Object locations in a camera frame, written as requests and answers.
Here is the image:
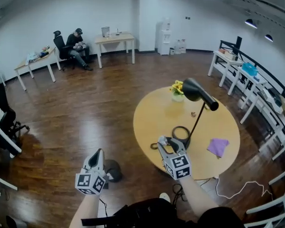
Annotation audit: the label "white desk frame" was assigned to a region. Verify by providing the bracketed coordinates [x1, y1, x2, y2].
[0, 121, 22, 191]

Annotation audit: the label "person's black clothing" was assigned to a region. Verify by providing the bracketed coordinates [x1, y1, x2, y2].
[80, 197, 246, 228]

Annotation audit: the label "person's left forearm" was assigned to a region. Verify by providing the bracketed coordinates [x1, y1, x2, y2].
[68, 193, 102, 228]

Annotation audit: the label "white floor cable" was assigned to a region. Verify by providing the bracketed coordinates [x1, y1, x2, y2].
[214, 175, 274, 200]

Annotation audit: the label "purple cloth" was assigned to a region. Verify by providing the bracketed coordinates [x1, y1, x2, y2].
[207, 138, 230, 159]

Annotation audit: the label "black desk lamp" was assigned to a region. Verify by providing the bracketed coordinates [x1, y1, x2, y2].
[171, 77, 219, 150]

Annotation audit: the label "black metal railing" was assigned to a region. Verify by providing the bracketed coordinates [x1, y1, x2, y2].
[218, 39, 285, 137]

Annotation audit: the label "white plastic bag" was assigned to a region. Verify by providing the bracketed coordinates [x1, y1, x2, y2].
[25, 52, 39, 66]

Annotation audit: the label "black office chair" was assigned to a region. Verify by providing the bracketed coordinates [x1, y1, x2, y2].
[53, 30, 75, 70]

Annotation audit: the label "white water dispenser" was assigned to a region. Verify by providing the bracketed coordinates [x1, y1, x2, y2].
[155, 17, 172, 56]

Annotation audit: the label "person's white shoe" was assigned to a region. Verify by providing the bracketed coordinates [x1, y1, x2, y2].
[159, 192, 171, 203]

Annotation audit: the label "blue plastic box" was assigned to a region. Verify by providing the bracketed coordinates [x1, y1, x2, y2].
[241, 62, 259, 76]

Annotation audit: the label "white paper trash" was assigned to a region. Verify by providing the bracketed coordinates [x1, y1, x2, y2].
[158, 135, 169, 147]

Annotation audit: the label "yellow flowers in glass vase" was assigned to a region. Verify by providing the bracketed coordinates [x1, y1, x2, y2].
[169, 80, 186, 103]

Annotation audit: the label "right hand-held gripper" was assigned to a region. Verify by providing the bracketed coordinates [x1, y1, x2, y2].
[157, 137, 192, 181]

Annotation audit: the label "person's right forearm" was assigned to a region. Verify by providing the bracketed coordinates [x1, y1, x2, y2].
[180, 176, 219, 219]

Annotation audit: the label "long wooden desk white legs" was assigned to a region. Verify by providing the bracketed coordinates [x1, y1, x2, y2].
[13, 47, 62, 91]

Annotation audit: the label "white side table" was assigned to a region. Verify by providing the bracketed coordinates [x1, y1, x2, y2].
[207, 50, 244, 88]

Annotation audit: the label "black wheeled chair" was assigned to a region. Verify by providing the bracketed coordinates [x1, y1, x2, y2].
[0, 79, 30, 152]

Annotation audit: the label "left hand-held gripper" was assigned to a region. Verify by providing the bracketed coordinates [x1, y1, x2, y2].
[75, 148, 107, 196]

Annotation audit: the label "wooden boxes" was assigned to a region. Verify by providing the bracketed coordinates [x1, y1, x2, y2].
[218, 47, 238, 61]

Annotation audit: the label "clear water bottles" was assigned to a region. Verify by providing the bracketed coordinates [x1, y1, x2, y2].
[174, 38, 187, 55]

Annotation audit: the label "round wooden table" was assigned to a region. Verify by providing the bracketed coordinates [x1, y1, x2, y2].
[133, 86, 241, 181]

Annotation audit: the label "white narrow table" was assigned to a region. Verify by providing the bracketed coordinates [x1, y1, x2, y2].
[227, 66, 268, 109]

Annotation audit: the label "wooden desk with white legs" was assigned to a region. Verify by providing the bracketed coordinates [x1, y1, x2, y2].
[94, 31, 136, 69]

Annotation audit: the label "black floor cable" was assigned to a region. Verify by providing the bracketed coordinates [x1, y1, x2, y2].
[171, 183, 189, 202]

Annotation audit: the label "dark round trash bin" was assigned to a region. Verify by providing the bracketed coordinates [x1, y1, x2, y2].
[104, 159, 123, 183]

